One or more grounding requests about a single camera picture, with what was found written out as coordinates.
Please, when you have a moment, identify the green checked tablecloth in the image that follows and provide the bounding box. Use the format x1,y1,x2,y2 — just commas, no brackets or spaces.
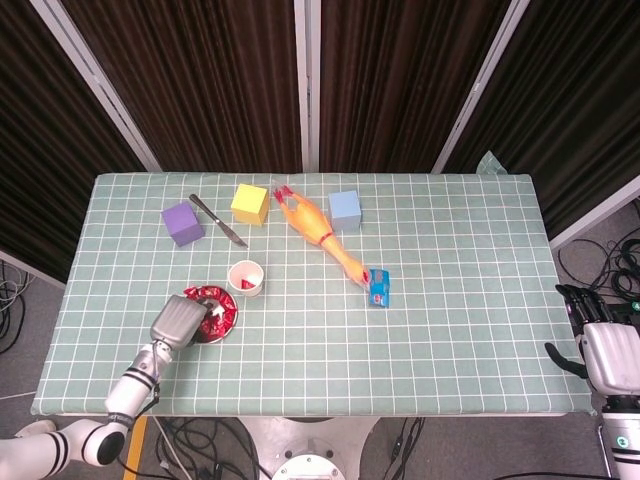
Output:
30,149,599,419

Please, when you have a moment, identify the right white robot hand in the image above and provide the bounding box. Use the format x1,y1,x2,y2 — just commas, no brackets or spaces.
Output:
544,283,640,397

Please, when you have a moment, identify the black handled table knife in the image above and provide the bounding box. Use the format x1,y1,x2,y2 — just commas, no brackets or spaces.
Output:
188,193,250,250

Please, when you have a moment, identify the white shoe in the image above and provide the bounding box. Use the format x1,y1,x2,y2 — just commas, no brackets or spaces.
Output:
13,419,57,439

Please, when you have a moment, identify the yellow floor tape strip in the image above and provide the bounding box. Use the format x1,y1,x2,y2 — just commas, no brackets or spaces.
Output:
122,417,150,480

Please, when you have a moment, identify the white paper cup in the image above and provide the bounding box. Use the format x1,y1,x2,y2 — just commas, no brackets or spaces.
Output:
227,259,266,299

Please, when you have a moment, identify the bagged orange rubber chicken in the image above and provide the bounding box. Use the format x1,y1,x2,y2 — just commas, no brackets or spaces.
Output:
271,177,392,310

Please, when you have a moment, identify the grey metal frame post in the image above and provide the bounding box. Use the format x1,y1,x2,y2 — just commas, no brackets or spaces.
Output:
293,0,321,174
28,0,164,174
0,248,67,290
548,174,640,251
430,0,532,175

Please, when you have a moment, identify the purple foam cube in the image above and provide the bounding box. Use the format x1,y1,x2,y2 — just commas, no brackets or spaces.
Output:
160,201,205,248

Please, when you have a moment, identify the black cable with inline box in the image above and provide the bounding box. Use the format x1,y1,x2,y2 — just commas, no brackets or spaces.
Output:
387,417,426,474

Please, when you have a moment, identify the yellow foam cube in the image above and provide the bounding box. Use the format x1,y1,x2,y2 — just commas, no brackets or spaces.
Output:
230,183,271,229

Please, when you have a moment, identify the light blue foam cube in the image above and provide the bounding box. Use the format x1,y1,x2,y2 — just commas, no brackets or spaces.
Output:
327,189,363,233

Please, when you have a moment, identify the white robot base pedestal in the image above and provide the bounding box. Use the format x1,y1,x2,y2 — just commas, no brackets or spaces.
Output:
239,417,381,480

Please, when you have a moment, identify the black floor cable bundle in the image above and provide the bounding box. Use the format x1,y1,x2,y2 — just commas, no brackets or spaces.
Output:
0,259,36,354
557,199,640,311
149,417,274,480

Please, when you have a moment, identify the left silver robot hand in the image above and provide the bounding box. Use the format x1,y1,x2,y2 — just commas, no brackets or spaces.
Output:
151,293,226,350

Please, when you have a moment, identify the dark brown curtain panel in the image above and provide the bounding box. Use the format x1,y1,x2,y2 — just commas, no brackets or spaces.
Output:
0,0,146,284
442,0,640,239
319,0,514,174
59,0,304,174

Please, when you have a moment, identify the bowl of red candies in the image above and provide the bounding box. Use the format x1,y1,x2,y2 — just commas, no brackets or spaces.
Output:
182,284,240,345

